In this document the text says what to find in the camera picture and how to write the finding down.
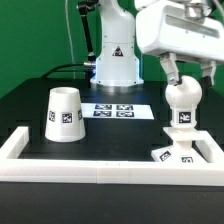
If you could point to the white conical lamp shade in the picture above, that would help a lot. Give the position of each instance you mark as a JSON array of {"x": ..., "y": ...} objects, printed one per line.
[{"x": 65, "y": 121}]

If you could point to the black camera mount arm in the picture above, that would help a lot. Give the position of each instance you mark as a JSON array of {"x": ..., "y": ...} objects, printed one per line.
[{"x": 84, "y": 7}]

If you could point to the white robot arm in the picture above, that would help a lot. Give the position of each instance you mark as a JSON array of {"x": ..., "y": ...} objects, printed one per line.
[{"x": 117, "y": 65}]

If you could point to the white lamp base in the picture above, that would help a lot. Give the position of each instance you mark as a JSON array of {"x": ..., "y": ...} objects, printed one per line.
[{"x": 181, "y": 150}]

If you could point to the white U-shaped fence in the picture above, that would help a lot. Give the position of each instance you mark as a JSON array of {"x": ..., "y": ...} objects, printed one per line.
[{"x": 15, "y": 169}]

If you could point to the white lamp bulb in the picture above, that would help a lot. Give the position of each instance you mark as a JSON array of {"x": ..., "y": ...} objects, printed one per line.
[{"x": 183, "y": 100}]

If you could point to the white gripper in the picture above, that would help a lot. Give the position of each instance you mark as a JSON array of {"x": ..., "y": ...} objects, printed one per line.
[{"x": 162, "y": 27}]

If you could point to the paper sheet with markers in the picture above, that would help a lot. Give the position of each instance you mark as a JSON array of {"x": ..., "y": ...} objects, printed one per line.
[{"x": 117, "y": 111}]

